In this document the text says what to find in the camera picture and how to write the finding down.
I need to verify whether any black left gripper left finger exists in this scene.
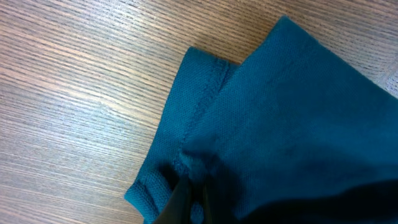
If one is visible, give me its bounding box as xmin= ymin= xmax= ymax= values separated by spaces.
xmin=153 ymin=179 xmax=192 ymax=224

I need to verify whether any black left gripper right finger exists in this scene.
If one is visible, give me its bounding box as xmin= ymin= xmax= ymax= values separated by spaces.
xmin=203 ymin=184 xmax=218 ymax=224

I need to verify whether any blue t-shirt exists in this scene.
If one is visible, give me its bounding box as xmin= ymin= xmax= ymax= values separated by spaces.
xmin=124 ymin=17 xmax=397 ymax=223

